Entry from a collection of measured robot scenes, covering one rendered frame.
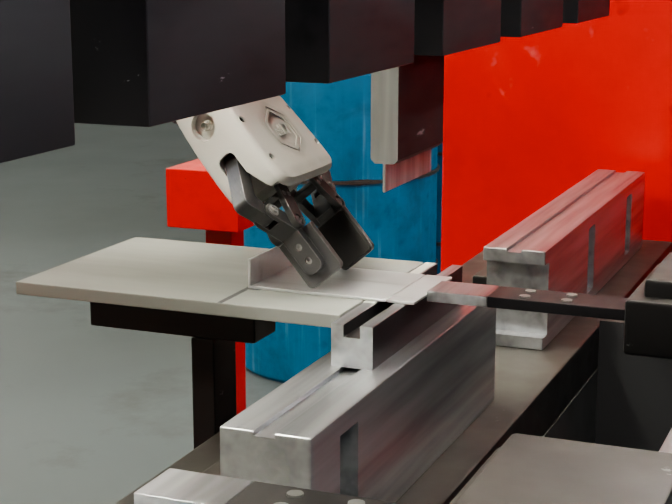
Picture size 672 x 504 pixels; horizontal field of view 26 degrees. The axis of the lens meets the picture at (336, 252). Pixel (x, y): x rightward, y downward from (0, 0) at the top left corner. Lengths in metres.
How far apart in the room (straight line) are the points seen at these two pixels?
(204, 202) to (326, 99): 1.13
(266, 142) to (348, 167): 2.93
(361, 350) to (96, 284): 0.23
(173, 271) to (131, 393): 3.01
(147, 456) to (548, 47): 2.03
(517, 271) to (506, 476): 0.77
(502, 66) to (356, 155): 2.10
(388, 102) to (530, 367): 0.40
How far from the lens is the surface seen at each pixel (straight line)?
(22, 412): 4.03
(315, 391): 0.94
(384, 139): 1.01
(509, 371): 1.31
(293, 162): 1.07
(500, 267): 1.38
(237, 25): 0.70
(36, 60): 0.55
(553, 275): 1.39
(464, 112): 1.93
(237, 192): 1.04
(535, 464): 0.63
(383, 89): 1.00
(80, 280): 1.11
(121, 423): 3.89
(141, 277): 1.12
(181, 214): 2.93
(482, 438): 1.14
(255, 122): 1.07
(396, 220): 4.07
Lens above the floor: 1.25
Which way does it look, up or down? 12 degrees down
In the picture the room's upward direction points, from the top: straight up
